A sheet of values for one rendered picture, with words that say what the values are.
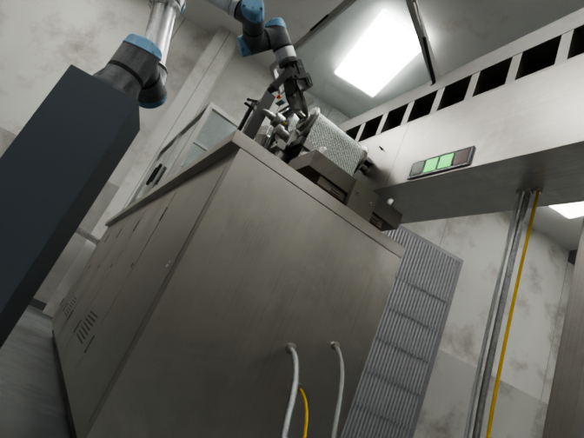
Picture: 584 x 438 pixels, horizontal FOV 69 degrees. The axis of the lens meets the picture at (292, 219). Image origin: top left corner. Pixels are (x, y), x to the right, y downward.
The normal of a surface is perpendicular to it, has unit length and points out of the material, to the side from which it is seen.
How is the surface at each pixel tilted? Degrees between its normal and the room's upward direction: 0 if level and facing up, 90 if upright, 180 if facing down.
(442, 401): 90
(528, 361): 90
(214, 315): 90
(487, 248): 90
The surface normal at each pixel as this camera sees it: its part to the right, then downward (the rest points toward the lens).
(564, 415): -0.77, -0.50
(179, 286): 0.51, -0.10
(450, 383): 0.32, -0.21
